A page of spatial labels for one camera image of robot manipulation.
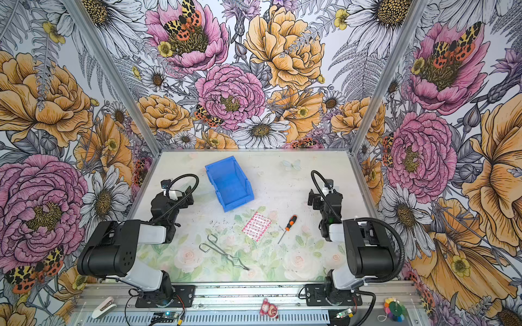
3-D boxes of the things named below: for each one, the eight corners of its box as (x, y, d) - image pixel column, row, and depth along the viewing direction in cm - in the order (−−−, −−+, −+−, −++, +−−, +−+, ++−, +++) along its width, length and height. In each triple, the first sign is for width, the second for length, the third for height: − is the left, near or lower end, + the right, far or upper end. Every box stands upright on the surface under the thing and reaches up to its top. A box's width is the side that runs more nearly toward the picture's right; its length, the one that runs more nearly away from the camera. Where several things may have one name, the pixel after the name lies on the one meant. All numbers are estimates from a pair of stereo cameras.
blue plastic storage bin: (225, 215, 97) (221, 203, 89) (208, 177, 112) (204, 164, 104) (254, 201, 102) (253, 189, 94) (235, 167, 117) (233, 154, 109)
